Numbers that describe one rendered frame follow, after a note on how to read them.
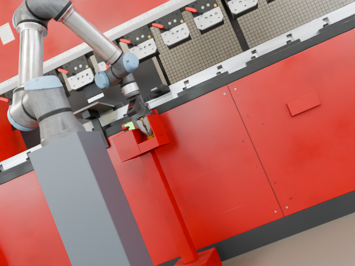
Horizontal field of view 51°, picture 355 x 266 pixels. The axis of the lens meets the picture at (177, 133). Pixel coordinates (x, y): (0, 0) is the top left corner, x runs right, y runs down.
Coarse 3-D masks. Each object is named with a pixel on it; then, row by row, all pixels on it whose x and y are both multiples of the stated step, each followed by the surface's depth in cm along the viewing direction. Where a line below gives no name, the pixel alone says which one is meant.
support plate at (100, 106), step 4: (92, 104) 190; (96, 104) 191; (100, 104) 195; (104, 104) 199; (108, 104) 206; (84, 108) 191; (88, 108) 192; (92, 108) 196; (96, 108) 200; (100, 108) 204; (104, 108) 208; (108, 108) 213; (76, 112) 192; (80, 112) 194; (100, 112) 215; (76, 116) 199; (80, 116) 203
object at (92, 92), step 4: (92, 84) 219; (84, 88) 220; (88, 88) 219; (92, 88) 219; (96, 88) 218; (100, 88) 219; (84, 92) 220; (88, 92) 219; (92, 92) 219; (96, 92) 218; (100, 92) 218; (88, 96) 219; (92, 96) 219; (96, 96) 219; (100, 96) 219; (88, 100) 220; (92, 100) 220
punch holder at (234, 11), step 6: (228, 0) 203; (234, 0) 203; (240, 0) 202; (246, 0) 203; (252, 0) 201; (228, 6) 210; (234, 6) 203; (240, 6) 202; (246, 6) 202; (252, 6) 202; (234, 12) 203; (240, 12) 203; (246, 12) 208; (234, 18) 210
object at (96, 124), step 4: (84, 112) 193; (88, 112) 193; (92, 112) 198; (96, 112) 204; (84, 116) 193; (88, 116) 193; (92, 116) 196; (96, 116) 201; (92, 120) 202; (96, 120) 202; (92, 124) 202; (96, 124) 202; (100, 124) 202; (96, 128) 202; (100, 128) 201; (100, 132) 201; (104, 132) 202; (104, 136) 201; (104, 140) 201; (108, 144) 201
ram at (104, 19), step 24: (0, 0) 225; (72, 0) 218; (96, 0) 215; (120, 0) 213; (144, 0) 211; (168, 0) 209; (192, 0) 207; (0, 24) 225; (48, 24) 220; (96, 24) 215; (120, 24) 213; (144, 24) 211; (0, 48) 225; (48, 48) 220; (0, 72) 225; (0, 96) 227
